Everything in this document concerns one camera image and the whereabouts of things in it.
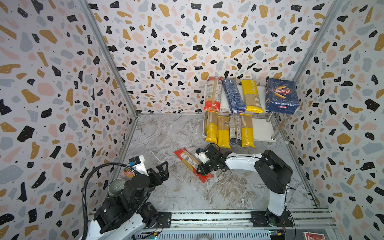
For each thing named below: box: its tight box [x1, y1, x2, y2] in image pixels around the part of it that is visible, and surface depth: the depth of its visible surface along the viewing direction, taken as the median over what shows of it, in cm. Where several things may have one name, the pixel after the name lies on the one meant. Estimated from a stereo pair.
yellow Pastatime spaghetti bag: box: [241, 79, 264, 114], surface depth 80 cm
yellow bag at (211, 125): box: [205, 110, 219, 145], surface depth 102 cm
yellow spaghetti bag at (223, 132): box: [217, 116, 232, 149], surface depth 102 cm
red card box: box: [302, 231, 326, 240], surface depth 70 cm
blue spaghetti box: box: [222, 78, 246, 114], surface depth 78 cm
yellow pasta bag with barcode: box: [240, 113, 255, 148], surface depth 102 cm
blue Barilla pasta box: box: [265, 77, 300, 115], surface depth 76 cm
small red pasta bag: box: [173, 148, 214, 184], surface depth 92 cm
